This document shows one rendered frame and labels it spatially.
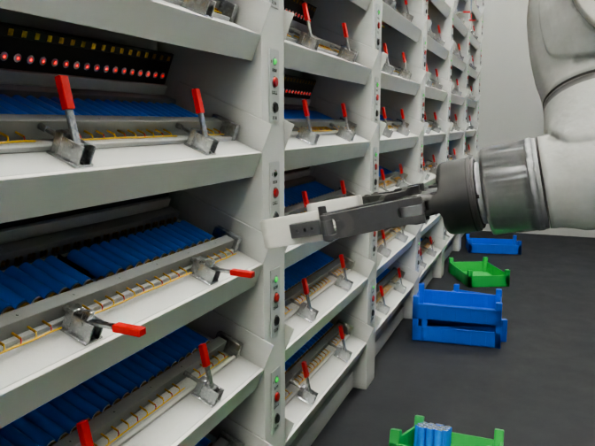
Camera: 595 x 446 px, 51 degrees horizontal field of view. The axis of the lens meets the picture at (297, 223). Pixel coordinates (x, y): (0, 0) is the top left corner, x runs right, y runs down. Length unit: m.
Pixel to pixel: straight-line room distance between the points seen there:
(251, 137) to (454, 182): 0.51
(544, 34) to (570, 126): 0.11
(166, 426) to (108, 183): 0.37
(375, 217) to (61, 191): 0.31
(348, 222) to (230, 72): 0.54
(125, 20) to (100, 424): 0.49
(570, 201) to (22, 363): 0.54
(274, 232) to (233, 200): 0.45
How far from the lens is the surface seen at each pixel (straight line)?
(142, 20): 0.78
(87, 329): 0.71
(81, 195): 0.69
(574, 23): 0.64
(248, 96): 1.05
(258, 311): 1.09
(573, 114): 0.62
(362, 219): 0.58
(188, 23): 0.86
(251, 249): 1.07
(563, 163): 0.60
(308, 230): 0.60
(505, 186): 0.60
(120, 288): 0.81
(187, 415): 0.96
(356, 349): 1.74
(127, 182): 0.74
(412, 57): 2.40
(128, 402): 0.91
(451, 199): 0.61
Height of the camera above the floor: 0.76
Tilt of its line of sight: 9 degrees down
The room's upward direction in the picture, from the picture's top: straight up
